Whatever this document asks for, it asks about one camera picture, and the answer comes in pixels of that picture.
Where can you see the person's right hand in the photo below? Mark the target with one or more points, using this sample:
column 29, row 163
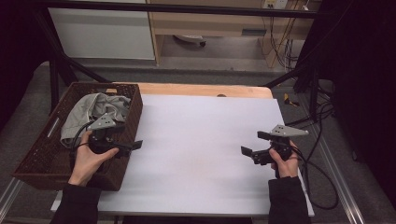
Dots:
column 288, row 168

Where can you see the grey chair base with caster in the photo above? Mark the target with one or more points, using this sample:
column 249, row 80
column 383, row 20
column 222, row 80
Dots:
column 190, row 39

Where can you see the white table cover sheet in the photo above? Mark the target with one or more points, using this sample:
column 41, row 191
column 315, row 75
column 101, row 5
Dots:
column 202, row 140

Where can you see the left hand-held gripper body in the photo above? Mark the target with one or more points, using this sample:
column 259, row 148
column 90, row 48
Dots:
column 102, row 123

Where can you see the white cabinet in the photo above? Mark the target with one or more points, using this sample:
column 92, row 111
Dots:
column 99, row 34

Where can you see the grey pants with white piping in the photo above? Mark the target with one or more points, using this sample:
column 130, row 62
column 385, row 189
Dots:
column 81, row 112

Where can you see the aluminium rail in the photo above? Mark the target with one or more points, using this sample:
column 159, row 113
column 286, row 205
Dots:
column 11, row 196
column 348, row 202

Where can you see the black curtain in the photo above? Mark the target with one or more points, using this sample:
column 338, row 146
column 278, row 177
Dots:
column 367, row 77
column 18, row 46

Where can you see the light wooden desk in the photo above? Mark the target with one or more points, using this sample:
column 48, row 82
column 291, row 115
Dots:
column 202, row 26

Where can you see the white power strip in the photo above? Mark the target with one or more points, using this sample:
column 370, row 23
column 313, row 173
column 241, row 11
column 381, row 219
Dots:
column 275, row 3

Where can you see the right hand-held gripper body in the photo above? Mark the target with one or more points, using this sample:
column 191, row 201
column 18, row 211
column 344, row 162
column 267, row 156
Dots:
column 286, row 131

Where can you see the wooden table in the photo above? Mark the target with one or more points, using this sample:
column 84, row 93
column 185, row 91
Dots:
column 186, row 89

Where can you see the person's left hand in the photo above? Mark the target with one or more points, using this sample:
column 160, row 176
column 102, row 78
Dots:
column 85, row 163

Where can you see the black metal frame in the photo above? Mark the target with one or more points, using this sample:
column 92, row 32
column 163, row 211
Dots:
column 186, row 8

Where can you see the yellow and black tool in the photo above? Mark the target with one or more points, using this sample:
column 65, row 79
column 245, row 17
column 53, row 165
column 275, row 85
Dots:
column 291, row 101

